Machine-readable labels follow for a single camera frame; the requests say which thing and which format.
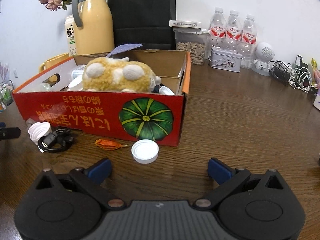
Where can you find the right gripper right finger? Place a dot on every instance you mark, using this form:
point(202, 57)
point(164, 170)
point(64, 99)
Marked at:
point(228, 179)

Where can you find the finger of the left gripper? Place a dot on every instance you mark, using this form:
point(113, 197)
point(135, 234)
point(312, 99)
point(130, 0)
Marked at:
point(9, 133)

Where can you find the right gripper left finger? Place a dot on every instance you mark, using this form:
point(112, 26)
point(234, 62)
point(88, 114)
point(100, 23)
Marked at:
point(89, 180)

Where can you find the pale pink ribbed lid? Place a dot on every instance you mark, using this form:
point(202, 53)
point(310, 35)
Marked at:
point(39, 130)

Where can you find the small white lid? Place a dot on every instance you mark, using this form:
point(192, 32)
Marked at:
point(145, 151)

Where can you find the iridescent plastic bag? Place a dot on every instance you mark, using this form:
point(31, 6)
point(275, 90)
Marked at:
point(45, 87)

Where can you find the clear cotton swab box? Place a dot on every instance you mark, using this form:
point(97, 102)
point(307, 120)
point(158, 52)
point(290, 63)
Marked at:
point(78, 71)

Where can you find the yellow white plush alpaca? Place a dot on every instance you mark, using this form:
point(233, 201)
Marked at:
point(108, 74)

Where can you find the purple cloth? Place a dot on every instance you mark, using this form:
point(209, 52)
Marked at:
point(124, 48)

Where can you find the large white ribbed lid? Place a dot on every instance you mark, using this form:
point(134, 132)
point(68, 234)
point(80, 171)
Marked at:
point(76, 84)

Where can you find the orange dried petal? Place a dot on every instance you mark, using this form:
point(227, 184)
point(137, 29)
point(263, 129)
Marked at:
point(108, 145)

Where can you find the yellow ceramic mug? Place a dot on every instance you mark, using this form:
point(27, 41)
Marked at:
point(53, 61)

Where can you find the red orange cardboard box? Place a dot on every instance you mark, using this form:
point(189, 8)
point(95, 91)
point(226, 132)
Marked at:
point(119, 115)

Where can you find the white cap in box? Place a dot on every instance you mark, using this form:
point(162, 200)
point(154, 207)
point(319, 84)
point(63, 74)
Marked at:
point(165, 91)

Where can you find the purple white box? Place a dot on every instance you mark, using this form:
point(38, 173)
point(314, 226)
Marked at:
point(316, 102)

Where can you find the small printed tin box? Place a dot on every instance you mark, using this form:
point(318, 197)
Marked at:
point(225, 59)

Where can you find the white milk carton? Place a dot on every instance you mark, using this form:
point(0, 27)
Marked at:
point(70, 35)

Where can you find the small white robot figure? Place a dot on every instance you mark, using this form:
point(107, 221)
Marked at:
point(265, 54)

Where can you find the clear seed container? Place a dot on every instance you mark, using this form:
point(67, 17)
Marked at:
point(194, 41)

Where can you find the yellow thermos jug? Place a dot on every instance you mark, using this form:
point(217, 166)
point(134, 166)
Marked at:
point(93, 27)

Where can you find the water bottle right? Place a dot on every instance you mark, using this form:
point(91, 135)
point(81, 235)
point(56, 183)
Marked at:
point(248, 40)

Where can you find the water bottle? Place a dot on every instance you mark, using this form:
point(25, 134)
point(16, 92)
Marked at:
point(217, 28)
point(233, 32)
point(248, 40)

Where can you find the water bottle left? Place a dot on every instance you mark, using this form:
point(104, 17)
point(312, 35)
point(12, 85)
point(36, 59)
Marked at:
point(217, 28)

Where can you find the water bottle middle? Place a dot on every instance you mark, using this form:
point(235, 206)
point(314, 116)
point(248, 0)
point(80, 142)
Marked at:
point(233, 32)

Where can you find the white flat box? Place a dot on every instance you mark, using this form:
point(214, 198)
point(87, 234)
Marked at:
point(185, 24)

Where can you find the black paper bag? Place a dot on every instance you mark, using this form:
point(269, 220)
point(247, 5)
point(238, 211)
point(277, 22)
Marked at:
point(145, 22)

